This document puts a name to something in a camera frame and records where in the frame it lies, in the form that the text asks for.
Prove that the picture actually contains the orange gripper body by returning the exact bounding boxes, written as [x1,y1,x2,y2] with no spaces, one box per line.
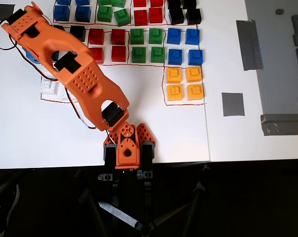
[2,24,28,50]

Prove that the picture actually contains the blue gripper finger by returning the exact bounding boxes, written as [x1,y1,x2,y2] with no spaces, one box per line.
[22,47,42,65]

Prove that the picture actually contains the orange robot base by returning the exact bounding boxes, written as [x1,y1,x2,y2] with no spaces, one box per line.
[103,122,156,170]

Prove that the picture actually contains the yellow toy brick block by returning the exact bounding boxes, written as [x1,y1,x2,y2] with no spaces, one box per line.
[166,67,182,84]
[167,84,183,101]
[187,83,204,101]
[185,66,203,83]

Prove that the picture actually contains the grey square tape marker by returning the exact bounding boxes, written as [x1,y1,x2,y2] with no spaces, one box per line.
[222,92,245,117]

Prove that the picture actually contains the black grey table clamp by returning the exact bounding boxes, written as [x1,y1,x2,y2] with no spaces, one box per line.
[98,145,119,183]
[136,142,156,187]

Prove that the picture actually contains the black tripod stand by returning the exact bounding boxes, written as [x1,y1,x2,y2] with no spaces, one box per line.
[74,164,211,237]

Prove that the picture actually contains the long grey tape strip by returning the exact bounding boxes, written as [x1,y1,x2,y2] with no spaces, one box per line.
[236,20,264,72]

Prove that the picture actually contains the grey studded baseplate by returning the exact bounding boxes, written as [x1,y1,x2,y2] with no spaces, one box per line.
[245,0,298,117]

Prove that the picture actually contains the crumpled grey tape strip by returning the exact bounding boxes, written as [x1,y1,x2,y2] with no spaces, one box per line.
[260,114,298,136]

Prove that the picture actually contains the thin servo cable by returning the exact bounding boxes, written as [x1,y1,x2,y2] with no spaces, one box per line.
[64,86,98,130]
[104,129,115,145]
[0,19,18,51]
[15,45,58,81]

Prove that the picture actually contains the dark chair frame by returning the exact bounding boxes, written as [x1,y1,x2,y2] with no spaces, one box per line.
[0,170,22,237]

